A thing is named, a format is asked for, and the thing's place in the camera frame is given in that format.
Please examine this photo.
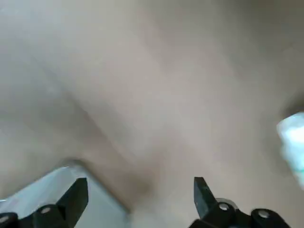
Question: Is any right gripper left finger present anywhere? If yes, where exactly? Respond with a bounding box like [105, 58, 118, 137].
[0, 177, 89, 228]

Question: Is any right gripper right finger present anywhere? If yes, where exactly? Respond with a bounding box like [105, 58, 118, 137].
[187, 176, 290, 228]

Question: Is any silver aluminium first-aid case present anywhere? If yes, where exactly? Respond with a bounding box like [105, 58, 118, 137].
[0, 159, 131, 228]

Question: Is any white disinfectant bottle teal band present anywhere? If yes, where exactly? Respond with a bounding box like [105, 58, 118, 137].
[275, 113, 304, 188]

